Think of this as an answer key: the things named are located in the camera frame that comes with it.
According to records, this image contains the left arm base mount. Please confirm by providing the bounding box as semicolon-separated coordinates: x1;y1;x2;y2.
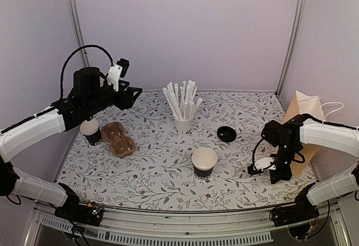
54;183;103;226

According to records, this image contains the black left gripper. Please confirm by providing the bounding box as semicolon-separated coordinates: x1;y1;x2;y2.
85;80;142;114

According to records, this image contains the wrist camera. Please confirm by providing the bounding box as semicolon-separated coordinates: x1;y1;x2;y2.
107;58;130;92
247;157;277;175

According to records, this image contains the right aluminium corner post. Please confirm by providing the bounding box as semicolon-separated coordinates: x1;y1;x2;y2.
275;0;306;97

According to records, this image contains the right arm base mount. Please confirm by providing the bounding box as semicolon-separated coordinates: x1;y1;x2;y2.
269;201;330;241

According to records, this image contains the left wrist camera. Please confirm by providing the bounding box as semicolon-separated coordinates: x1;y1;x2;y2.
107;58;130;92

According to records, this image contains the left aluminium corner post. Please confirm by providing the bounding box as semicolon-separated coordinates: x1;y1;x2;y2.
63;0;90;67

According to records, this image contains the brown paper bag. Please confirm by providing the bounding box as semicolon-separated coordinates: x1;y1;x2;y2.
280;90;345;174

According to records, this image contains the white paper straw cup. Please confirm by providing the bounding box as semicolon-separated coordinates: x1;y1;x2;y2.
174;117;193;135

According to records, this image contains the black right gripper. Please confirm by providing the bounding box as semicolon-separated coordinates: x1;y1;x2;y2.
270;143;299;184

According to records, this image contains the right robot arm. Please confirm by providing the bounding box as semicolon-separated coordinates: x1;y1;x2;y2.
252;114;358;221

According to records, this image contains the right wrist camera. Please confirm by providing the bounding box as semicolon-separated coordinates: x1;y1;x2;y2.
247;157;277;175

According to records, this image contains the black and white coffee cup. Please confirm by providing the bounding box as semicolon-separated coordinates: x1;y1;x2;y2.
191;147;218;178

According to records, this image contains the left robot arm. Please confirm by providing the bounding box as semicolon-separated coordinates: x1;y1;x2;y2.
1;65;142;224

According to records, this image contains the paper-wrapped straws bundle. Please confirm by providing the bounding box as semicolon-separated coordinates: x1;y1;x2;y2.
162;80;203;121

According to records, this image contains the black plastic cup lid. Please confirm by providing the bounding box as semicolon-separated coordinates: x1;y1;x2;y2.
217;126;237;143

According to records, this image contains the brown cardboard cup carrier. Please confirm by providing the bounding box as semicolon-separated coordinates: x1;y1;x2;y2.
101;122;136;159

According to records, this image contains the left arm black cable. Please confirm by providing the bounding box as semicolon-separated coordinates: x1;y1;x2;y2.
59;44;114;104

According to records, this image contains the aluminium corner post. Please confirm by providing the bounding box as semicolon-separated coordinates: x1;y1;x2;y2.
275;0;306;97
63;0;90;67

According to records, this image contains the aluminium front rail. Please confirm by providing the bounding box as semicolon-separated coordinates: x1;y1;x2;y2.
24;200;354;245

